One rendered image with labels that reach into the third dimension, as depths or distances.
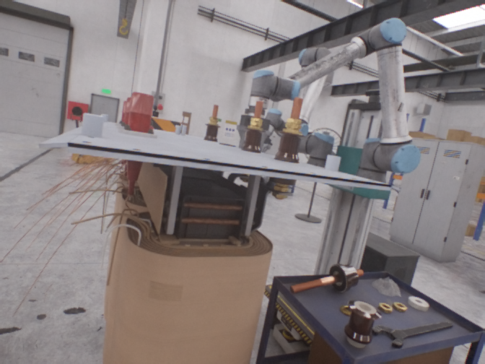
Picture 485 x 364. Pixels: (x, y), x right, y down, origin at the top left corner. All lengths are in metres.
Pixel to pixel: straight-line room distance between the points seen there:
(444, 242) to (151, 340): 5.16
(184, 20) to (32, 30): 9.29
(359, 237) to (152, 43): 5.40
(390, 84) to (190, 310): 1.32
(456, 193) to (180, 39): 5.65
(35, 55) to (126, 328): 14.17
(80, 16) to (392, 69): 14.11
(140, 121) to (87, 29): 13.96
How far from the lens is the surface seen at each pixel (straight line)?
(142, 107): 0.98
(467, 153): 5.61
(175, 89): 6.36
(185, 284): 0.86
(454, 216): 5.66
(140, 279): 0.88
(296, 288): 1.18
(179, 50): 6.49
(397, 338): 1.13
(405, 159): 1.63
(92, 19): 14.98
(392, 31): 1.63
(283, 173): 0.59
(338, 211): 2.22
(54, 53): 14.74
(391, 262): 2.18
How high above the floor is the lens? 1.41
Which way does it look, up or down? 8 degrees down
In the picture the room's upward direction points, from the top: 10 degrees clockwise
